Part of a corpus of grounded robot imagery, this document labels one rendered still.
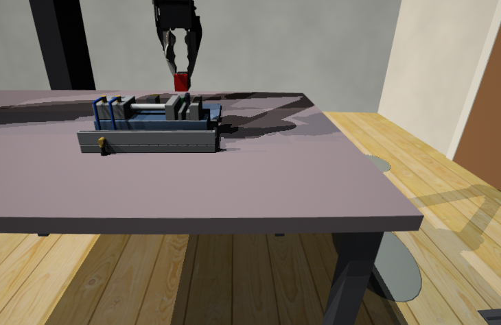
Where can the red block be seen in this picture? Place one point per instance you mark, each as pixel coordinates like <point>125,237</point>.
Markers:
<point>181,81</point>

